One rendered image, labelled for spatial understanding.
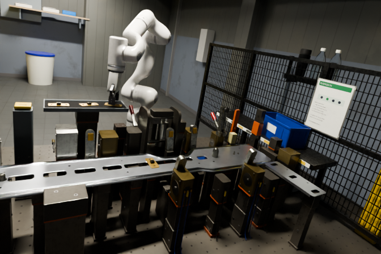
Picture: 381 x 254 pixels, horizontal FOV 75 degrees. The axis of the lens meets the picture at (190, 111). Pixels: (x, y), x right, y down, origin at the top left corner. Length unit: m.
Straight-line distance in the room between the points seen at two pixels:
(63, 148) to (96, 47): 5.68
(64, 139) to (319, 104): 1.38
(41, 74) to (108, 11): 2.13
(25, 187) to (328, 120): 1.49
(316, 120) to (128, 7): 5.83
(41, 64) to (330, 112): 5.92
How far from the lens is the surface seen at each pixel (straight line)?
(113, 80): 1.25
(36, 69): 6.57
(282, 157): 1.45
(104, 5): 6.72
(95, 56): 6.74
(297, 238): 1.37
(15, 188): 1.00
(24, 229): 1.30
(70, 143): 1.12
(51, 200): 0.87
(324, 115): 1.65
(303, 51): 1.85
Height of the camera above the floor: 1.54
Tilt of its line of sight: 16 degrees down
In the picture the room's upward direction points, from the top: 10 degrees clockwise
